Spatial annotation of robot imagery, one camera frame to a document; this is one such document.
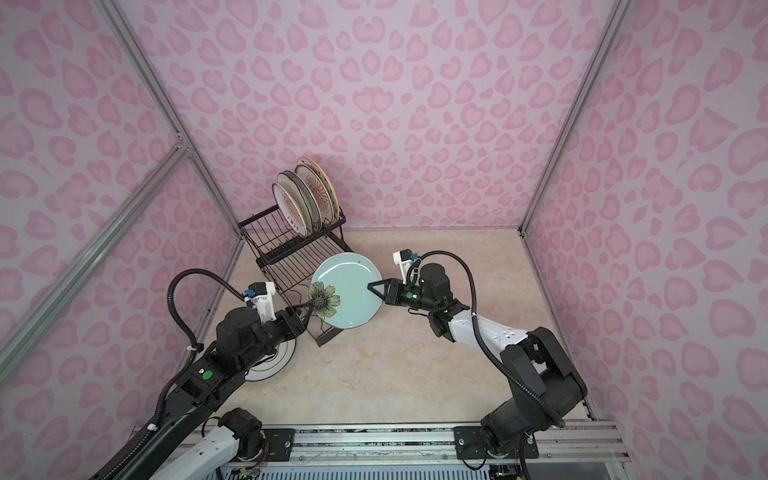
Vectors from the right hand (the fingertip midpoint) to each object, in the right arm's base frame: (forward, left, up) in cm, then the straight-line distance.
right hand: (372, 287), depth 77 cm
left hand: (-6, +14, +2) cm, 16 cm away
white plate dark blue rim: (+19, +17, +9) cm, 27 cm away
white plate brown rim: (+25, +24, +13) cm, 38 cm away
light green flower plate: (0, +9, -1) cm, 9 cm away
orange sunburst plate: (+26, +28, +2) cm, 38 cm away
